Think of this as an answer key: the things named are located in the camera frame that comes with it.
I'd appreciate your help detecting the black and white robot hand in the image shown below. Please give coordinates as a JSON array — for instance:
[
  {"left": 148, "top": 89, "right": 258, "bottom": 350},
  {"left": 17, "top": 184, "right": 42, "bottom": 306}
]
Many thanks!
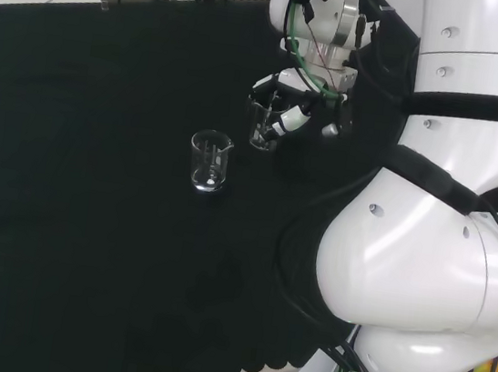
[{"left": 242, "top": 55, "right": 361, "bottom": 163}]

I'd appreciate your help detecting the small clear glass beaker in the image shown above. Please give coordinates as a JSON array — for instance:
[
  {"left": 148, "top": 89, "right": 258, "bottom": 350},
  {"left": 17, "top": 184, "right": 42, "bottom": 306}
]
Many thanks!
[{"left": 241, "top": 94, "right": 284, "bottom": 153}]

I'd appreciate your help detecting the clear glass beaker with spout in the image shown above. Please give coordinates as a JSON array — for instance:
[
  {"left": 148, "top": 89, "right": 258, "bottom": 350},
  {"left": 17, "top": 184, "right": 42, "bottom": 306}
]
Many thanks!
[{"left": 184, "top": 126, "right": 238, "bottom": 196}]

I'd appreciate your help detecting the black table cloth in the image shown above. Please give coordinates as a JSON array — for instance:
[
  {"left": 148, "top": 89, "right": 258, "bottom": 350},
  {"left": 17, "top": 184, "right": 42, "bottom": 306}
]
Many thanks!
[{"left": 0, "top": 0, "right": 437, "bottom": 372}]

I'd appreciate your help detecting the green cable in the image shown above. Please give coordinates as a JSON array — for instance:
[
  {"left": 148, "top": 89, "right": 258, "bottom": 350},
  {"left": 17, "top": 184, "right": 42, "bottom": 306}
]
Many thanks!
[{"left": 274, "top": 0, "right": 362, "bottom": 107}]

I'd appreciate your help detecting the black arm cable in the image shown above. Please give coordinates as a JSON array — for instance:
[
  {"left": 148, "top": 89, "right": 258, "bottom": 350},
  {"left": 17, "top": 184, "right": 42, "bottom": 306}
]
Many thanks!
[{"left": 259, "top": 172, "right": 498, "bottom": 372}]

